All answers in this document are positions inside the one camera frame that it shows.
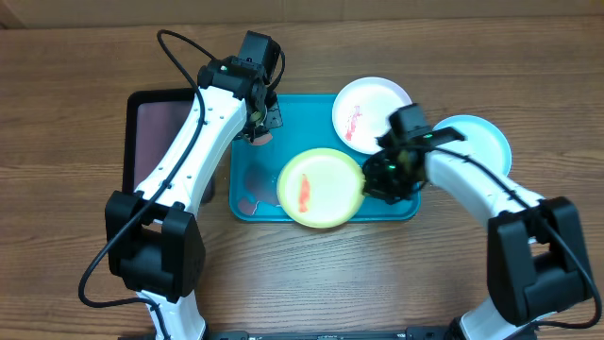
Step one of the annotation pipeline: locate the pink round sponge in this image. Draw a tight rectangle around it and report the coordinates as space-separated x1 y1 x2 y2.
250 133 273 146

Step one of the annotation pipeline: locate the white plate with red stain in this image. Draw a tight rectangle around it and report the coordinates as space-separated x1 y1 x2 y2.
332 76 412 155

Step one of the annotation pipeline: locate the yellow plate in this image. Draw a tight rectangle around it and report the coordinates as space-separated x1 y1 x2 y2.
277 148 364 229

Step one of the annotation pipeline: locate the light blue plate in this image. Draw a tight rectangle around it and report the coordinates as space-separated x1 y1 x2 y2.
433 114 512 176

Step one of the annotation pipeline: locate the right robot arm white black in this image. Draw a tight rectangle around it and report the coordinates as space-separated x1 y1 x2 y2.
362 127 603 339

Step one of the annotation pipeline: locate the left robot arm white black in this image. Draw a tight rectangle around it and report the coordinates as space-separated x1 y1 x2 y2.
99 56 281 339

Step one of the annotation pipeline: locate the black tray with water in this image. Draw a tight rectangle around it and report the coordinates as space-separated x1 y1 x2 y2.
122 89 193 194

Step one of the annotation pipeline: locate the teal plastic tray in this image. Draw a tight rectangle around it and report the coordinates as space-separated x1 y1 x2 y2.
229 94 421 222

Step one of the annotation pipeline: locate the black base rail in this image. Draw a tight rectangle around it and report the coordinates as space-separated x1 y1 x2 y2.
117 325 463 340

